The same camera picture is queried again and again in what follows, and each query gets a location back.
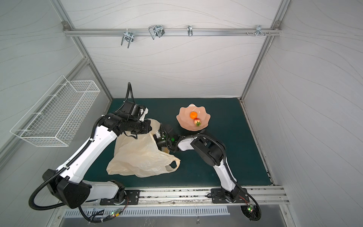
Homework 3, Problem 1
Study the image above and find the orange fruit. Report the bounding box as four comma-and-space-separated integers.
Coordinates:
190, 111, 198, 119

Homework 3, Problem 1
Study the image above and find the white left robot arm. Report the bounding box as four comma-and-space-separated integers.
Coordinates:
28, 83, 152, 211

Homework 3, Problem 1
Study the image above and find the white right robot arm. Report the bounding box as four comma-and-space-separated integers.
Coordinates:
153, 125, 262, 221

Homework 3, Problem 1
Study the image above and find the pink scalloped fruit plate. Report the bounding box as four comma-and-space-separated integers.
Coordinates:
176, 104, 211, 131

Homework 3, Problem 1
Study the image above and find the green table mat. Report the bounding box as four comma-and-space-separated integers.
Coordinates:
85, 98, 271, 187

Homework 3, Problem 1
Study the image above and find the metal hook clamp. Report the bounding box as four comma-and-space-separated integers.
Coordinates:
121, 30, 134, 48
148, 25, 165, 40
246, 25, 271, 37
187, 25, 193, 37

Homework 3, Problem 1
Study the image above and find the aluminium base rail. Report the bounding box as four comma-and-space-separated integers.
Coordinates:
56, 185, 290, 208

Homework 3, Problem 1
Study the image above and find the white wire basket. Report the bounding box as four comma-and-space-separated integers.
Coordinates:
10, 76, 100, 147

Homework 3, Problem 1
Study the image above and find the white slotted cable duct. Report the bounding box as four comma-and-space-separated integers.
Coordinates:
63, 206, 230, 218

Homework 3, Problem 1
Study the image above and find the horizontal aluminium rail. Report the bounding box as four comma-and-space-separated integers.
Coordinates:
63, 27, 282, 37

